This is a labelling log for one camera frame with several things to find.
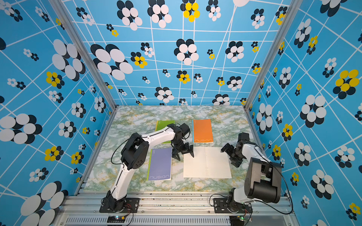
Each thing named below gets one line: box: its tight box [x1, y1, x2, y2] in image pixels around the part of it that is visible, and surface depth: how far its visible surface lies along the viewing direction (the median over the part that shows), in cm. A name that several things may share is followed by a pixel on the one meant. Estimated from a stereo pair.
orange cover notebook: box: [192, 118, 214, 143], surface depth 108 cm
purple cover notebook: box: [147, 147, 173, 181], surface depth 85 cm
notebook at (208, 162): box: [183, 146, 232, 179], surface depth 89 cm
